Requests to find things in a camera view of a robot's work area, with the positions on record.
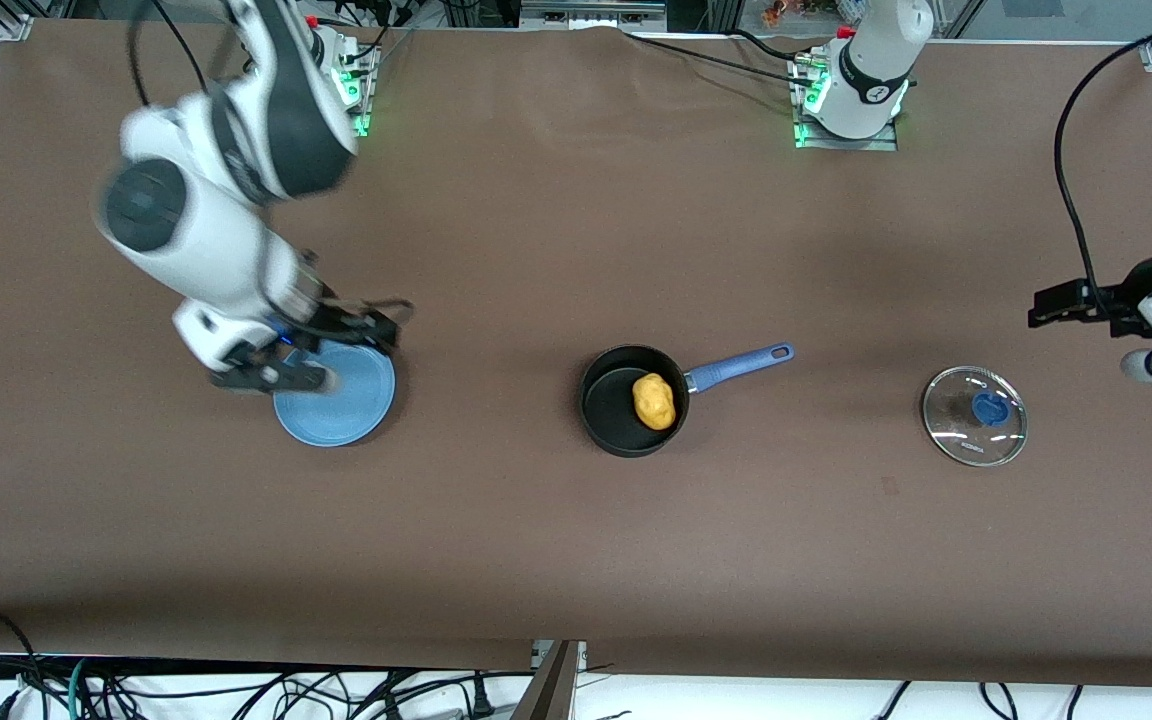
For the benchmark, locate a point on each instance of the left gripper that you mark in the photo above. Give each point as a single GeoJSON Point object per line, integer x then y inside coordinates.
{"type": "Point", "coordinates": [1122, 299]}

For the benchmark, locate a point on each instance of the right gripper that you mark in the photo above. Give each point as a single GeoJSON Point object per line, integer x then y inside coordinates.
{"type": "Point", "coordinates": [349, 323]}

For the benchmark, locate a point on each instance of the glass lid with blue knob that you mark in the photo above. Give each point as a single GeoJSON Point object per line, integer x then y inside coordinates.
{"type": "Point", "coordinates": [974, 415]}

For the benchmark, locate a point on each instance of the yellow potato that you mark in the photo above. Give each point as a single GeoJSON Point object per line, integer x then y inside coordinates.
{"type": "Point", "coordinates": [654, 401]}

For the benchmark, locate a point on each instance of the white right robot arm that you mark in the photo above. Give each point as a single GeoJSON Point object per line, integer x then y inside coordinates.
{"type": "Point", "coordinates": [216, 210]}

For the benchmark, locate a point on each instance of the light blue round plate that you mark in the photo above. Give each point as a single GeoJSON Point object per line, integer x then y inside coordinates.
{"type": "Point", "coordinates": [346, 405]}

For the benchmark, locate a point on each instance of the brown table cover cloth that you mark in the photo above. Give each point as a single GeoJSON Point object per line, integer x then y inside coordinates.
{"type": "Point", "coordinates": [576, 550]}

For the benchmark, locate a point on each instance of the black power plug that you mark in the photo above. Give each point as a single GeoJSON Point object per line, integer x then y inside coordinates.
{"type": "Point", "coordinates": [481, 697]}

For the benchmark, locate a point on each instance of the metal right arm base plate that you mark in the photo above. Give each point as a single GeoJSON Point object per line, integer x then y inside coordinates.
{"type": "Point", "coordinates": [361, 90]}

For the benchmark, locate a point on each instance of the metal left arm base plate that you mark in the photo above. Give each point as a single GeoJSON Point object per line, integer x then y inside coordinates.
{"type": "Point", "coordinates": [846, 140]}

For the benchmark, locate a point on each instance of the silver metal frame bar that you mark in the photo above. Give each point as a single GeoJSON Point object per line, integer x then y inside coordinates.
{"type": "Point", "coordinates": [591, 14]}

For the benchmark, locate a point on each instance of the brown wooden post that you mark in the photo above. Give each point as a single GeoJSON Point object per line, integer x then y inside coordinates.
{"type": "Point", "coordinates": [546, 685]}

